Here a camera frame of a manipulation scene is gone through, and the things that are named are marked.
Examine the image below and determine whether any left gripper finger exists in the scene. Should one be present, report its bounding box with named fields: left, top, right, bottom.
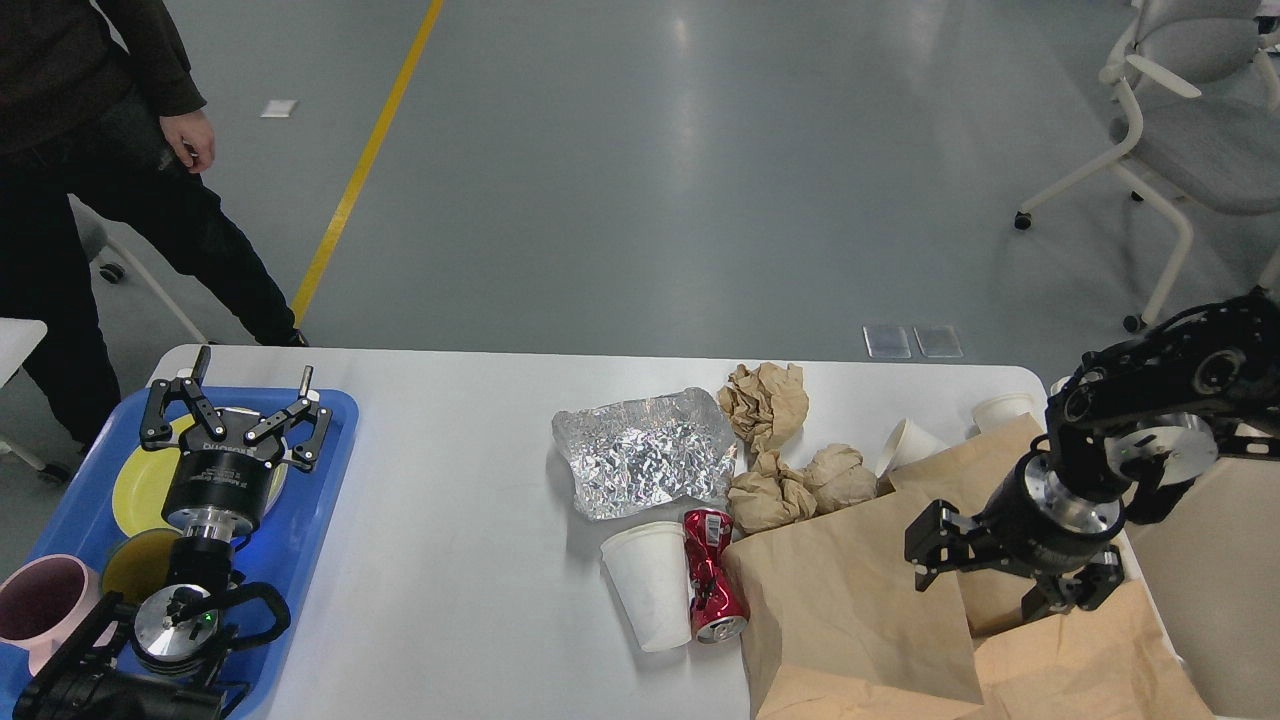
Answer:
left=244, top=366, right=333, bottom=473
left=140, top=347, right=227, bottom=451

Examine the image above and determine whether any beige plastic bin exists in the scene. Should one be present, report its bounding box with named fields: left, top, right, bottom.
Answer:
left=1125, top=414, right=1279, bottom=719

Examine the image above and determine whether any floor socket plate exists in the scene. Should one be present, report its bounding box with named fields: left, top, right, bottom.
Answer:
left=861, top=324, right=913, bottom=360
left=913, top=324, right=965, bottom=359

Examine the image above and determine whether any right floor socket plate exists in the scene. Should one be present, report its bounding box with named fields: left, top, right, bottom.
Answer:
left=913, top=324, right=965, bottom=359

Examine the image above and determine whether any crumpled brown paper left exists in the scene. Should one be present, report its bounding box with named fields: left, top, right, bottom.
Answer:
left=727, top=450, right=818, bottom=536

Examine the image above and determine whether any white paper cup lying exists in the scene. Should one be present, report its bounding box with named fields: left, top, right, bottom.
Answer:
left=874, top=418, right=951, bottom=478

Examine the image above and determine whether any crushed red soda can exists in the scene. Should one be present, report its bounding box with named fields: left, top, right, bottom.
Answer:
left=682, top=507, right=749, bottom=644

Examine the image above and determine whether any dark green mug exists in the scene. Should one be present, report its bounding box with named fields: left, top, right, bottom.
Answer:
left=100, top=528, right=182, bottom=606

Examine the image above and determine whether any crumpled aluminium foil sheet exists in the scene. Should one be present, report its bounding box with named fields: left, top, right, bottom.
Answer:
left=550, top=387, right=739, bottom=521

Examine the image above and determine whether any grey office chair left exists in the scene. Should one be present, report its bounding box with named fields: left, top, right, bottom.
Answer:
left=69, top=199, right=210, bottom=345

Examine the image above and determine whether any yellow plastic plate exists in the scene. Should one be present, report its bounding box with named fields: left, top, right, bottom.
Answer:
left=111, top=414, right=242, bottom=541

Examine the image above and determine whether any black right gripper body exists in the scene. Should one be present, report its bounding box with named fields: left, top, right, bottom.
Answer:
left=975, top=450, right=1125, bottom=584

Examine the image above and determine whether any blue plastic tray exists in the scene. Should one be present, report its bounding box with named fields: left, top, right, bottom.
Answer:
left=28, top=389, right=358, bottom=719

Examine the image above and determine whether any person in dark clothes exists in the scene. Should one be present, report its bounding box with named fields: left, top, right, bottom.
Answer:
left=1, top=1, right=307, bottom=448

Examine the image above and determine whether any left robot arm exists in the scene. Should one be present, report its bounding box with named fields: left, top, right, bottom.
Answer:
left=3, top=348, right=357, bottom=719

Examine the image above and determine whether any grey office chair right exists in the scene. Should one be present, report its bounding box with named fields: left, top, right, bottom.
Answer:
left=1012, top=1, right=1279, bottom=333

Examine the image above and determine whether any white cup behind gripper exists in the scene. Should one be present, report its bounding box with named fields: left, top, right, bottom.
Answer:
left=972, top=393, right=1038, bottom=434

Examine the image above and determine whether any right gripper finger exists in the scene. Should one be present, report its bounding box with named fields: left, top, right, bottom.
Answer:
left=904, top=500, right=1011, bottom=592
left=1021, top=555, right=1124, bottom=623

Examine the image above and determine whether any crumpled brown paper top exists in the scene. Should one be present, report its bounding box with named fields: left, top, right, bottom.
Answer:
left=717, top=363, right=810, bottom=455

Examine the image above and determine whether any large brown paper bag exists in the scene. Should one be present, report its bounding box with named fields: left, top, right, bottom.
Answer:
left=724, top=492, right=983, bottom=719

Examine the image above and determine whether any grey office chair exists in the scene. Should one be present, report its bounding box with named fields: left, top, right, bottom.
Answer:
left=69, top=199, right=210, bottom=345
left=1012, top=1, right=1279, bottom=333

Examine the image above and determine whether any crumpled brown paper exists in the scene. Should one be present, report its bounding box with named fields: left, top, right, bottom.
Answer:
left=801, top=443, right=879, bottom=515
left=717, top=363, right=810, bottom=455
left=727, top=450, right=818, bottom=536

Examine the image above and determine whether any pink ribbed mug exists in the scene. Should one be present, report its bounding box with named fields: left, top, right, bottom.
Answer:
left=1, top=553, right=102, bottom=676

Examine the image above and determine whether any pale green plate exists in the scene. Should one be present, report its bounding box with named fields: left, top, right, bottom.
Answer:
left=262, top=439, right=291, bottom=518

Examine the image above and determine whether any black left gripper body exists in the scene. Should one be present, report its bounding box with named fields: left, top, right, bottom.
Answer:
left=161, top=407, right=280, bottom=536

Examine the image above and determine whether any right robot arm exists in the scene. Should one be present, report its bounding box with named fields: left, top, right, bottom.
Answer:
left=904, top=287, right=1279, bottom=623

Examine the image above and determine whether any white side table corner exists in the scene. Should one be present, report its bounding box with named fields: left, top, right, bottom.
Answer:
left=0, top=316, right=47, bottom=387

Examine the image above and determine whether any crumpled brown paper right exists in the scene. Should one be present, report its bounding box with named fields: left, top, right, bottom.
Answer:
left=801, top=443, right=879, bottom=515

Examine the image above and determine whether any left floor socket plate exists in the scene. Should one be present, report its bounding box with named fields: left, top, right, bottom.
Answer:
left=861, top=324, right=913, bottom=360

